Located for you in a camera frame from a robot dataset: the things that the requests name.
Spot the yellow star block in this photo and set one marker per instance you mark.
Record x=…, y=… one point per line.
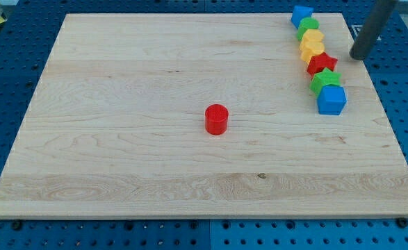
x=311, y=49

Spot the red star block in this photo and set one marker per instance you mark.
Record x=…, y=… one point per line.
x=319, y=62

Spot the green star block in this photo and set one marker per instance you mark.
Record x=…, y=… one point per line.
x=324, y=78

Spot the red cylinder block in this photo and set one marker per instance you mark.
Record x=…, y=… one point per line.
x=216, y=119

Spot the light wooden board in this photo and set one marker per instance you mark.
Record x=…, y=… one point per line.
x=116, y=126

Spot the blue hexagon block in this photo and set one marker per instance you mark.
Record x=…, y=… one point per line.
x=331, y=100

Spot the yellow hexagon block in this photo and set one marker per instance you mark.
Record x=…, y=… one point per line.
x=311, y=35

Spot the green cylinder block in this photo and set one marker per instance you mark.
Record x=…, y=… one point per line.
x=306, y=24

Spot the blue cube block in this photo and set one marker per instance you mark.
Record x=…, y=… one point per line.
x=299, y=13

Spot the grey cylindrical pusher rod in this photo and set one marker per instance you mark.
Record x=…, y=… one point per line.
x=371, y=29

